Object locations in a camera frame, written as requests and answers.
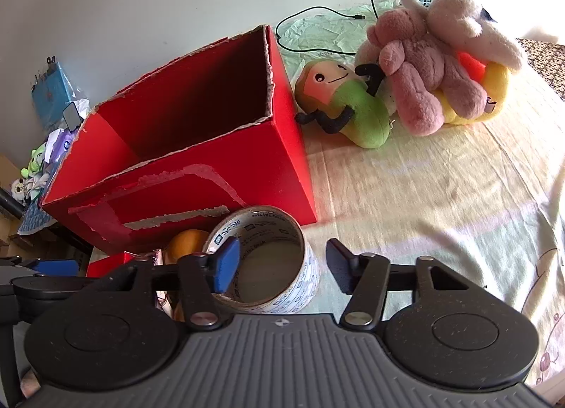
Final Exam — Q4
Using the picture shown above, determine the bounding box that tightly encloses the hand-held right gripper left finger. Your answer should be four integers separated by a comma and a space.
95, 238, 241, 331

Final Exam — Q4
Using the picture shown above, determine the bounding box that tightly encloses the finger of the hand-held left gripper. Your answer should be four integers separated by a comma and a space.
0, 256, 79, 278

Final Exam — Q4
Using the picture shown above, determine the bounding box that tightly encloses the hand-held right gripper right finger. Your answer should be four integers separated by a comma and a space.
326, 238, 484, 331

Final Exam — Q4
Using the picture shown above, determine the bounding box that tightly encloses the orange brown gourd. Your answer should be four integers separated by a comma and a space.
164, 229, 210, 320

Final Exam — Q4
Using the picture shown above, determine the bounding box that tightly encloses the small red gift box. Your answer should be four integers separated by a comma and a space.
86, 251, 142, 278

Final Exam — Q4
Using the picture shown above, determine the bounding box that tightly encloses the clear printed tape roll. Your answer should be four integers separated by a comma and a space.
202, 205, 321, 315

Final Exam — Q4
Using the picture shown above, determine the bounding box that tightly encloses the beige floral fabric pouch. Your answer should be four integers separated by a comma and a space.
152, 249, 179, 318

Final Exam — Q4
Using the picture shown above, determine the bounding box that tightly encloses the large red cardboard box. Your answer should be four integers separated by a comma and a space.
39, 24, 319, 255

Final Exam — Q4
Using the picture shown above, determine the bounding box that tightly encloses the blue patterned cloth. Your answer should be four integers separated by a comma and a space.
18, 203, 58, 236

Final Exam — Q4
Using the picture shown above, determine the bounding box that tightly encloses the green frog toy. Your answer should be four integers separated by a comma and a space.
26, 148, 49, 177

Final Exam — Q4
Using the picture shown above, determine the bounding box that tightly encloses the purple packet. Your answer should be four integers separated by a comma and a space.
53, 130, 77, 157

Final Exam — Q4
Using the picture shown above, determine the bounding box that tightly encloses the green tan plush toy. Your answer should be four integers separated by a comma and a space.
293, 59, 393, 150

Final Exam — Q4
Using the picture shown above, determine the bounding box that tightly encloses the small black framed mirror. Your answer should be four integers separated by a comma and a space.
63, 103, 82, 131

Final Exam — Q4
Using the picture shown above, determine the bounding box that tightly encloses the blue plastic bag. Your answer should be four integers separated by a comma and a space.
31, 55, 84, 131

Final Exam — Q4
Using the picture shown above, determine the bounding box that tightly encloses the pink plush bear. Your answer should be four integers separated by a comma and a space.
366, 8, 488, 137

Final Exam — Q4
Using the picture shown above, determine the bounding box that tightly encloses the yellow orange plush toy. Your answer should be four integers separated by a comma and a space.
441, 50, 515, 126

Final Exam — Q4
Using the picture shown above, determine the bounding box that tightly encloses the pale pink plush toy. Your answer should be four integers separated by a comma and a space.
399, 0, 528, 71

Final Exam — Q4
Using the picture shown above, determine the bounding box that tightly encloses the brown patterned cloth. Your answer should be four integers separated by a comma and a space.
516, 37, 565, 102

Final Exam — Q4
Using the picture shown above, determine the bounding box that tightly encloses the black charging cable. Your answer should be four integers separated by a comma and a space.
274, 0, 444, 56

